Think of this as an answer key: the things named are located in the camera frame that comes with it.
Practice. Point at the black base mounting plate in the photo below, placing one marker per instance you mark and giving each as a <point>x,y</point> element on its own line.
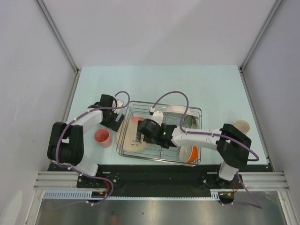
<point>167,179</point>

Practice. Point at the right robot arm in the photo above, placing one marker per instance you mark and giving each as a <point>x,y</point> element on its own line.
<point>232,145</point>

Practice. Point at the green ceramic bowl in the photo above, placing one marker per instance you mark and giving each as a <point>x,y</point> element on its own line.
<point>190,122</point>

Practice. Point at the metal wire dish rack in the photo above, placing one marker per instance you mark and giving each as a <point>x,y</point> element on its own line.
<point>155,152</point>

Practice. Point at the orange and white bowl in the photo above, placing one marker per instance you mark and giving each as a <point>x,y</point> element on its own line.
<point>188,154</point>

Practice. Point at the white deep plate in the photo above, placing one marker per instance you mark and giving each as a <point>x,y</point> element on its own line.
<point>177,110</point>

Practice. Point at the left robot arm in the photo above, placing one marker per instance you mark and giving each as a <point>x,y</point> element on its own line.
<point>66,144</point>

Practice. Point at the white cable duct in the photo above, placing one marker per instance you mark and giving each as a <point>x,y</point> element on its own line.
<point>205,195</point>

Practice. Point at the pink plastic cup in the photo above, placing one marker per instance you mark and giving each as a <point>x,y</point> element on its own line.
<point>103,137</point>

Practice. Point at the cream and pink plate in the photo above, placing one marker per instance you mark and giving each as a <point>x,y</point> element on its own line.
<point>126,136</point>

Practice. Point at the orange mug with handle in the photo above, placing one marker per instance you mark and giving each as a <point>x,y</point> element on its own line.
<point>242,126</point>

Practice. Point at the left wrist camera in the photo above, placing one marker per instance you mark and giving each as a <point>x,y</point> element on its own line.
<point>117,104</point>

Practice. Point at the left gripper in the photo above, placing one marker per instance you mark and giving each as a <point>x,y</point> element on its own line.
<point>114,124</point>

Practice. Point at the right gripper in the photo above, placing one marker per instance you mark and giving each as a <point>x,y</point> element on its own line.
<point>147,140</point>

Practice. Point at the aluminium frame rail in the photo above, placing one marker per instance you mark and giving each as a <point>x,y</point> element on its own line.
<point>257,181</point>

